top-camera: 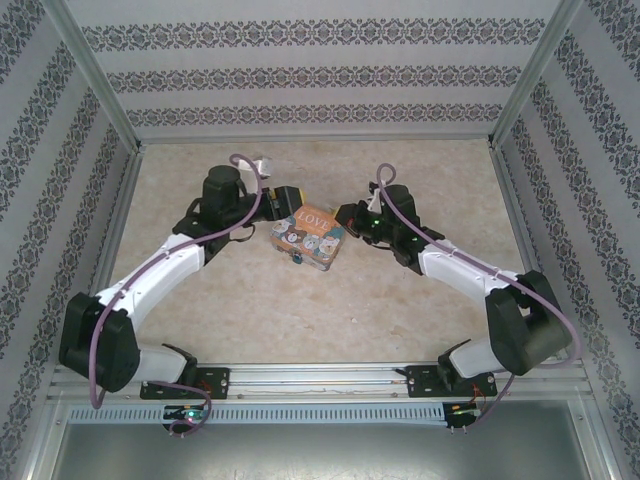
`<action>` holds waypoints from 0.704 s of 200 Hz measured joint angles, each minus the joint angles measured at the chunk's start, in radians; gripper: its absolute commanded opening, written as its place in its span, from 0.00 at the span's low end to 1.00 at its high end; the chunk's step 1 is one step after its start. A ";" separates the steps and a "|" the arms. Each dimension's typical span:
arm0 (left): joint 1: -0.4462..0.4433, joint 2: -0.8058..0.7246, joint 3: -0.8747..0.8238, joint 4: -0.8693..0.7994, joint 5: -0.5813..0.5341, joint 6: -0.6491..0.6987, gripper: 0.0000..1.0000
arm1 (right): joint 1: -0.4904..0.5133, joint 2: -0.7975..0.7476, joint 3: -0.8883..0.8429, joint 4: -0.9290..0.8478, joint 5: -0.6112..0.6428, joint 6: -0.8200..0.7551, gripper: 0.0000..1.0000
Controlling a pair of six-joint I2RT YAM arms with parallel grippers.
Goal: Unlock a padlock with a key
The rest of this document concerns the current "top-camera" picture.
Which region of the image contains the orange bear print tin box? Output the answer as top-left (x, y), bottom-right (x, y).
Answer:
top-left (268, 202), bottom-right (349, 274)

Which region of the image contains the small green lit circuit board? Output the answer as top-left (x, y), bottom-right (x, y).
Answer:
top-left (163, 405), bottom-right (209, 424)
top-left (447, 402), bottom-right (482, 429)

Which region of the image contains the grey metal sheet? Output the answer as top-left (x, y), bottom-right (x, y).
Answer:
top-left (49, 422), bottom-right (609, 480)

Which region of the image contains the aluminium frame bar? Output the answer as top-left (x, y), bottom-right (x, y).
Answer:
top-left (49, 147), bottom-right (146, 374)
top-left (134, 135), bottom-right (496, 149)

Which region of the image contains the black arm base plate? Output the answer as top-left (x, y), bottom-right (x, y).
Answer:
top-left (404, 364), bottom-right (499, 400)
top-left (139, 366), bottom-right (231, 401)

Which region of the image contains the aluminium mounting rail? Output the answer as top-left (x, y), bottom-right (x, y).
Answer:
top-left (47, 363), bottom-right (589, 401)

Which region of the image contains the aluminium frame post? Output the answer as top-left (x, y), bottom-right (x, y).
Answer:
top-left (487, 0), bottom-right (586, 149)
top-left (39, 0), bottom-right (146, 154)

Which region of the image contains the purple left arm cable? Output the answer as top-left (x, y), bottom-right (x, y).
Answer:
top-left (89, 153), bottom-right (266, 409)

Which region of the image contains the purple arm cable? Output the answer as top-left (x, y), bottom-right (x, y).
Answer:
top-left (375, 163), bottom-right (584, 432)
top-left (89, 153), bottom-right (266, 409)

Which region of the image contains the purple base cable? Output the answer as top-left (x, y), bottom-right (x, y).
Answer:
top-left (148, 381), bottom-right (214, 437)

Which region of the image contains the slotted grey cable duct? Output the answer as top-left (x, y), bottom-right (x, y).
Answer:
top-left (67, 403), bottom-right (447, 427)

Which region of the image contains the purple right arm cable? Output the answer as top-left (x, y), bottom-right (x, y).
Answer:
top-left (375, 163), bottom-right (584, 432)

